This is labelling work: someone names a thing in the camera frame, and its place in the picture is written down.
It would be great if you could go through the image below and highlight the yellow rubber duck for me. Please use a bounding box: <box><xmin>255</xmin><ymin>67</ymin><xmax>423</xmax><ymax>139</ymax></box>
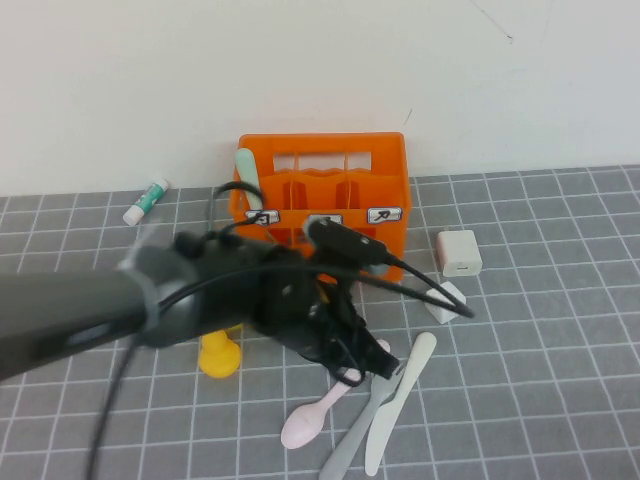
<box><xmin>198</xmin><ymin>329</ymin><xmax>244</xmax><ymax>380</ymax></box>

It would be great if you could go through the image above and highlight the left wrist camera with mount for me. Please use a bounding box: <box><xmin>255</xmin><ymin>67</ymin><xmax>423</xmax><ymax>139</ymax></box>
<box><xmin>303</xmin><ymin>218</ymin><xmax>392</xmax><ymax>277</ymax></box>

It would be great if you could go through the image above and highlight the white foam cube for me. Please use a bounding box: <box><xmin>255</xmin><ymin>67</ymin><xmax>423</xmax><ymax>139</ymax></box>
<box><xmin>424</xmin><ymin>281</ymin><xmax>467</xmax><ymax>325</ymax></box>

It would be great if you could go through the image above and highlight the pink plastic spoon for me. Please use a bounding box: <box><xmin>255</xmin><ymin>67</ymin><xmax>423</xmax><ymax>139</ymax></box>
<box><xmin>279</xmin><ymin>339</ymin><xmax>391</xmax><ymax>450</ymax></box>

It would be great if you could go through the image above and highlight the grey plastic fork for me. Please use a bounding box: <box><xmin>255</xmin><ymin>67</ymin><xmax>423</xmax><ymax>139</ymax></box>
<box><xmin>319</xmin><ymin>372</ymin><xmax>406</xmax><ymax>480</ymax></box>

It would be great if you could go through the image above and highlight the white USB wall charger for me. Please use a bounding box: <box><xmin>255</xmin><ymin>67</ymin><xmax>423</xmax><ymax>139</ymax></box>
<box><xmin>435</xmin><ymin>228</ymin><xmax>484</xmax><ymax>279</ymax></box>

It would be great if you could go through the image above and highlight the mint green plastic spoon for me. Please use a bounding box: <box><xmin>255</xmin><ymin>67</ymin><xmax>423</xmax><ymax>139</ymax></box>
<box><xmin>233</xmin><ymin>147</ymin><xmax>266</xmax><ymax>211</ymax></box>

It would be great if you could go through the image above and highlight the grey grid patterned mat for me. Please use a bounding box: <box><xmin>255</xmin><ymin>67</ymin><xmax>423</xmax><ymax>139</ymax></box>
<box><xmin>0</xmin><ymin>164</ymin><xmax>640</xmax><ymax>480</ymax></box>

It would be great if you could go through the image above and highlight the white plastic knife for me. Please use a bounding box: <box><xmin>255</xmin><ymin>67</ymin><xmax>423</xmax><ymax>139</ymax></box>
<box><xmin>364</xmin><ymin>332</ymin><xmax>438</xmax><ymax>477</ymax></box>

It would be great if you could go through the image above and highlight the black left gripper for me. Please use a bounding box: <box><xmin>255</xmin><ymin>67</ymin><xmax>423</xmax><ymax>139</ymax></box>
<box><xmin>254</xmin><ymin>249</ymin><xmax>402</xmax><ymax>389</ymax></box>

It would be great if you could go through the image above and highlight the orange plastic cutlery holder crate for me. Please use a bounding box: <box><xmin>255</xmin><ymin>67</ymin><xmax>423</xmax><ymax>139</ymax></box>
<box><xmin>228</xmin><ymin>131</ymin><xmax>413</xmax><ymax>285</ymax></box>

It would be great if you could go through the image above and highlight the white and green glue stick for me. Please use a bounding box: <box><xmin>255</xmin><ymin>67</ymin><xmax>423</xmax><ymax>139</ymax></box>
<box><xmin>122</xmin><ymin>177</ymin><xmax>171</xmax><ymax>227</ymax></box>

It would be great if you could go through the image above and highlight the black left camera cable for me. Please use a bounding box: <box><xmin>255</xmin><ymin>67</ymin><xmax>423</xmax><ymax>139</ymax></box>
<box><xmin>84</xmin><ymin>180</ymin><xmax>476</xmax><ymax>480</ymax></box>

